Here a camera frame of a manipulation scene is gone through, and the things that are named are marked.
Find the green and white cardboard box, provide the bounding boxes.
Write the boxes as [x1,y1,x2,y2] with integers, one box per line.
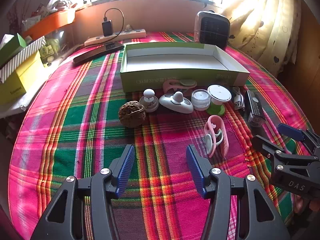
[120,42,250,93]

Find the white usb cable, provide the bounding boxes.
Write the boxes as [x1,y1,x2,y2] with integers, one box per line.
[231,86,247,112]

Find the plaid tablecloth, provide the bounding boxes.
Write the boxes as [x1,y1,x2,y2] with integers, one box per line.
[9,31,313,240]

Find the brown walnut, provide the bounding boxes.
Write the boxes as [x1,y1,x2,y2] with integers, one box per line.
[118,100,146,128]

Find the glass tank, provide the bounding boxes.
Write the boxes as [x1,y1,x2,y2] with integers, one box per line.
[37,29,73,63]

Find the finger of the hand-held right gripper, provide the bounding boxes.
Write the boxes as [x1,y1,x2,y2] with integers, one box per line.
[251,135,320,178]
[278,123,320,157]

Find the pink plastic clip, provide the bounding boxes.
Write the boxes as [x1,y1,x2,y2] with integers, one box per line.
[204,115,229,158]

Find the green striped box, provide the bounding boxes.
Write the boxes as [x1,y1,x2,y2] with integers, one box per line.
[0,36,47,83]

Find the small white knob toy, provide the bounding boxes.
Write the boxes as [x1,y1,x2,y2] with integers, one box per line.
[139,88,159,113]

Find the red berry twigs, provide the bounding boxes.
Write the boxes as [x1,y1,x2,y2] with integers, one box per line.
[6,5,24,32]

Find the pile of bags and plants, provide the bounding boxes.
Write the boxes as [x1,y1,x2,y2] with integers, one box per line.
[37,0,78,14]

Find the green container with white lid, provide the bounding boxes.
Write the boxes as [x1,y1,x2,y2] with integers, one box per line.
[206,84,232,116]

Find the white panda face gadget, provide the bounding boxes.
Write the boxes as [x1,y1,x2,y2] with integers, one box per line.
[159,91,194,114]

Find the orange tray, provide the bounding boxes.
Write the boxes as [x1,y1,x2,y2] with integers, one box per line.
[21,9,76,39]

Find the small clear plastic jar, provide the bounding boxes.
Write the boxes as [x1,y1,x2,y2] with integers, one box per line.
[191,89,210,111]

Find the cream heart print curtain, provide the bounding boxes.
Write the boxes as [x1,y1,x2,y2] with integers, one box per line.
[220,0,304,75]

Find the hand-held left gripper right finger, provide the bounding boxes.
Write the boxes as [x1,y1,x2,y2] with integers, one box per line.
[186,144,292,240]

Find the black rectangular light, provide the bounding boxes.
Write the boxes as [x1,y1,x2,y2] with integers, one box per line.
[244,90,266,128]

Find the pink clip with green pad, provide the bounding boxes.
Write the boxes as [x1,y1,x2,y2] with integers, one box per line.
[162,79,198,94]

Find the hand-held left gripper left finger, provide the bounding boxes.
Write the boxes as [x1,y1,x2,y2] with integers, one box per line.
[30,144,137,240]

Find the yellow cardboard box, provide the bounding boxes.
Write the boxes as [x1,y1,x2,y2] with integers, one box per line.
[0,50,45,105]

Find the black charger cable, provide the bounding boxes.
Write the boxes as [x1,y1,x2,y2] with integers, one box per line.
[104,8,125,37]

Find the beige power strip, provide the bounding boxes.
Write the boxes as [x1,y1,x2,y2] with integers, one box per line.
[84,29,147,47]

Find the black charger plug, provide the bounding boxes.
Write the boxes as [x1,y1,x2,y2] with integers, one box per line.
[102,20,113,37]

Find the grey portable heater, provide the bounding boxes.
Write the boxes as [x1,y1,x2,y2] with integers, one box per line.
[194,10,230,52]

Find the wooden cabinet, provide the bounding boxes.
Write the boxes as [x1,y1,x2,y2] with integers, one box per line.
[282,0,320,80]

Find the black smartphone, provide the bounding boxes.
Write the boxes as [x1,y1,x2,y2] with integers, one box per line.
[73,42,125,65]

